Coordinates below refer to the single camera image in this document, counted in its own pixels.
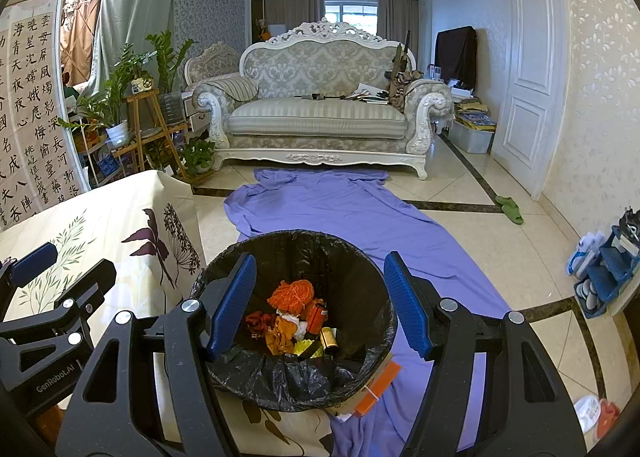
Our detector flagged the orange wrapper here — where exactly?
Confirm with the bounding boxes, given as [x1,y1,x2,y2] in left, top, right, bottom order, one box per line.
[265,314,301,355]

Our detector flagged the red wrapper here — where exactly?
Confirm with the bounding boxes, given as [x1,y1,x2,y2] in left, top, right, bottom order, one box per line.
[244,311,273,338]

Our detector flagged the tall potted plant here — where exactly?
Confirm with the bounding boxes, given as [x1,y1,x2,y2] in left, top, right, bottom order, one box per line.
[145,30,196,122]

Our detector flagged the black covered television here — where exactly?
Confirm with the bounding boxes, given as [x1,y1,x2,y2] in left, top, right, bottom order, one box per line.
[434,26,478,90]

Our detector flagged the orange slipper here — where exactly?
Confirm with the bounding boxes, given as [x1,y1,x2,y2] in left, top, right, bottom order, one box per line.
[597,399,623,440]

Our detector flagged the blue crate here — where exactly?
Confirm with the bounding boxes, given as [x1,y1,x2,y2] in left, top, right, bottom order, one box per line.
[96,153,121,178]

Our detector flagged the plant in white pot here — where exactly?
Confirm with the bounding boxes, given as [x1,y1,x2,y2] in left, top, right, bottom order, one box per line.
[57,44,156,148]

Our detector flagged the red foam fruit net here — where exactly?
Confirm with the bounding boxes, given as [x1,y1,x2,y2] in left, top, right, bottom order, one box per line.
[267,279,316,313]

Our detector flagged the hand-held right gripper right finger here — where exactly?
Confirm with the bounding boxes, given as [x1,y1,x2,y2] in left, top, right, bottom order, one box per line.
[383,251,587,457]

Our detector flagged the purple floor cloth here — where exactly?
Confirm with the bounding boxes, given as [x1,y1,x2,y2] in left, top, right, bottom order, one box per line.
[223,168,511,457]

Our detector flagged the stack of papers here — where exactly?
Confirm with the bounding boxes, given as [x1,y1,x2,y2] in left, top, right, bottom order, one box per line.
[342,83,391,105]

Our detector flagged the ornate white sofa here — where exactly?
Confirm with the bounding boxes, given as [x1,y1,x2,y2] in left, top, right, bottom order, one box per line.
[192,18,456,181]

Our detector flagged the window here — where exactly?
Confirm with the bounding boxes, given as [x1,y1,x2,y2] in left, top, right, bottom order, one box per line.
[322,0,380,35]

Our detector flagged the black-lined trash bin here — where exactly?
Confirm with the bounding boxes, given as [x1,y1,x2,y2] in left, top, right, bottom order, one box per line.
[189,229,399,413]

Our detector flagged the wooden plant stand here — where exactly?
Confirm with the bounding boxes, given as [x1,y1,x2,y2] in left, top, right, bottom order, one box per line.
[112,92,193,172]

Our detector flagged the striped blanket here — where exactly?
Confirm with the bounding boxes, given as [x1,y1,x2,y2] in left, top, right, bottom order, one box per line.
[217,73,261,102]

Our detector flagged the calligraphy wall hanging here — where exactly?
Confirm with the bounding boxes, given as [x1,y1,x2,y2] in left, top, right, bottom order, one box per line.
[0,0,83,233]

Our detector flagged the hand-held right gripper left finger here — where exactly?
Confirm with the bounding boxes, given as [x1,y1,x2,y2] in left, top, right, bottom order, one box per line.
[54,252,258,457]

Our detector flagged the beige window curtain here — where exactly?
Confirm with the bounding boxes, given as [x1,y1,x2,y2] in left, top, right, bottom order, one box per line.
[264,0,326,32]
[376,0,420,68]

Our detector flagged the white metal shelf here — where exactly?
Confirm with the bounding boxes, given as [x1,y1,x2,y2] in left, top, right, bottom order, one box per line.
[75,137,123,188]

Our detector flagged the ornate white armchair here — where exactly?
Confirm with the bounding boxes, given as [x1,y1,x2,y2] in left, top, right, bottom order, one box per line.
[182,42,243,92]

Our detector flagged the white sneakers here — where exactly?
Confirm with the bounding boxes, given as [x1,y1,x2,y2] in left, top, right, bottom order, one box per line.
[565,231,606,280]

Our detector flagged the toy rifle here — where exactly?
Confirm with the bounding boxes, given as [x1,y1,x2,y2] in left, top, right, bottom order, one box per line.
[382,29,412,88]

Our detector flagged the grey storage box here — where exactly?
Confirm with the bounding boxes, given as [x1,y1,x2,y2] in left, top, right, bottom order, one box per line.
[447,112,498,154]

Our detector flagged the floral tablecloth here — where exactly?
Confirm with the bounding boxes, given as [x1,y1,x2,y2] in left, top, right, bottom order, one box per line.
[0,169,336,457]

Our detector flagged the white slipper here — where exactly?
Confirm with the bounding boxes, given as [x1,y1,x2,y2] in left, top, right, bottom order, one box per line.
[573,394,603,435]

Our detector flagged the small leafy floor plant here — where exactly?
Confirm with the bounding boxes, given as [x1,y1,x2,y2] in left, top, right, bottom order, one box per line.
[177,137,217,178]

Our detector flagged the blue shoe rack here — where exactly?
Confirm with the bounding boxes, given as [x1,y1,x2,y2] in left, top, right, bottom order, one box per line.
[572,209,640,320]

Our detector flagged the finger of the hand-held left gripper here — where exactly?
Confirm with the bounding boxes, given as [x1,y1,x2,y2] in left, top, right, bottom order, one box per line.
[10,242,58,288]
[0,259,117,345]

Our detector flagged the white door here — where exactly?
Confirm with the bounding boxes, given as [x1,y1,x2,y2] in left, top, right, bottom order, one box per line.
[490,0,571,200]

